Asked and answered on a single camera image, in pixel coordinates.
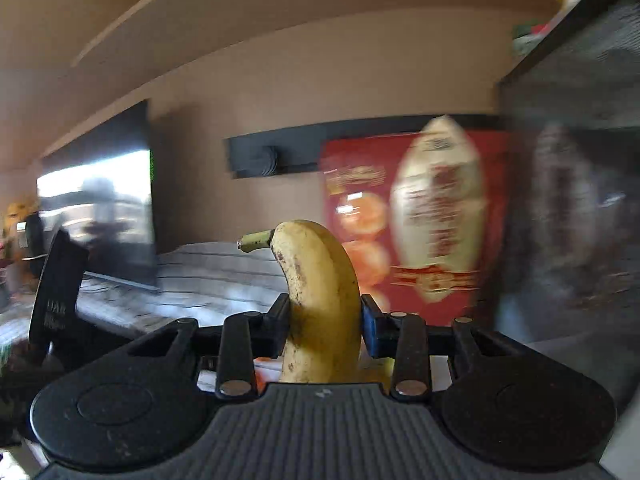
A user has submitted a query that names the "red gift box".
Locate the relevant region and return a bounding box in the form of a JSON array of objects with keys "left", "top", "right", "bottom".
[{"left": 320, "top": 115, "right": 511, "bottom": 331}]

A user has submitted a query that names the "black wall rail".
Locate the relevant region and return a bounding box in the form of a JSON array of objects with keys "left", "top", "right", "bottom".
[{"left": 225, "top": 115, "right": 501, "bottom": 178}]

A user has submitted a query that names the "black mesh cabinet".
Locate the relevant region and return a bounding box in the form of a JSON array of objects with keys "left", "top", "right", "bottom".
[{"left": 495, "top": 0, "right": 640, "bottom": 411}]

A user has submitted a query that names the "flat screen television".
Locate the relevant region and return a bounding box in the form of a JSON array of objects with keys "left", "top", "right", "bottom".
[{"left": 37, "top": 100, "right": 158, "bottom": 291}]

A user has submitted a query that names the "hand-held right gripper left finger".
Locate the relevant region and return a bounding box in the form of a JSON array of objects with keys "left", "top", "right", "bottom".
[{"left": 127, "top": 294, "right": 292, "bottom": 402}]

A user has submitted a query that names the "yellow banana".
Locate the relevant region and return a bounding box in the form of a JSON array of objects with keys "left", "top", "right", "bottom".
[{"left": 237, "top": 220, "right": 363, "bottom": 385}]

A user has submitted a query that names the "yellow toy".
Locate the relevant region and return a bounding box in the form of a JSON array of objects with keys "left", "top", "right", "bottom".
[{"left": 2, "top": 200, "right": 41, "bottom": 281}]

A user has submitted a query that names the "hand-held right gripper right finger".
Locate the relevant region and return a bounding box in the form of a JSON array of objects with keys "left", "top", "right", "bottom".
[{"left": 360, "top": 294, "right": 526, "bottom": 402}]

